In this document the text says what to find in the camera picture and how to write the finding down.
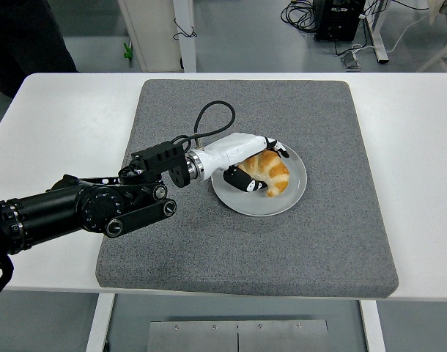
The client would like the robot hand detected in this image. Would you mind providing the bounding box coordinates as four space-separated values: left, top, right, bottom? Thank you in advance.
200 132 291 194

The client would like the golden croissant bread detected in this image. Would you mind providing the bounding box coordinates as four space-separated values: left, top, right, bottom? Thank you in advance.
237 149 291 198

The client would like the pale grey round plate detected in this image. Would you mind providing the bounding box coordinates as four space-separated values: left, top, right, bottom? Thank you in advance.
211 138 308 217

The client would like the grey metal plate with screws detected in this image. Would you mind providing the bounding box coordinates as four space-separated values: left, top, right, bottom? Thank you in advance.
146 319 330 352

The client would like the grey felt mat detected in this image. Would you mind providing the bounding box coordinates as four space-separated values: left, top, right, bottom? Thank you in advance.
95 78 399 300

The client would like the grey foot pedal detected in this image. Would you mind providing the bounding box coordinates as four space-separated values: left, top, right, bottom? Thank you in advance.
340 51 362 70

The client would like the white cabinet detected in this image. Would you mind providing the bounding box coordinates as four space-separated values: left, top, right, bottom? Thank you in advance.
119 0 198 73

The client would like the black computer box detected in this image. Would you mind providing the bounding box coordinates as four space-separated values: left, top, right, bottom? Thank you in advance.
314 0 367 42

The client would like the white desk leg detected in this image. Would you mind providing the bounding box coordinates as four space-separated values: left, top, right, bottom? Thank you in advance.
365 0 390 64

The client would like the white table leg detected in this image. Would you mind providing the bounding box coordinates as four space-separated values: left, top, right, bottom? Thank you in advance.
84 293 117 352
358 300 388 352

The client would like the white curved chair tube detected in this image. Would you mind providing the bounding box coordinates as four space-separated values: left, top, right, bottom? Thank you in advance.
415 10 447 73

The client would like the person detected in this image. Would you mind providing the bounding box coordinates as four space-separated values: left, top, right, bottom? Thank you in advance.
0 0 80 100

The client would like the cream cloth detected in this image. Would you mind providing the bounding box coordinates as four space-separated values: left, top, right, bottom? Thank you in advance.
427 0 447 16

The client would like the thin black cable loop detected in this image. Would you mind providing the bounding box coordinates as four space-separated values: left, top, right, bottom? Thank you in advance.
173 18 199 40

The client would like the black cable bundle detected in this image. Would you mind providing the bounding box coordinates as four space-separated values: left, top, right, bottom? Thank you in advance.
281 0 318 34

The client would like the white cable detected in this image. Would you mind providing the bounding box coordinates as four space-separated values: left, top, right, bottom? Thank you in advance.
350 13 432 56

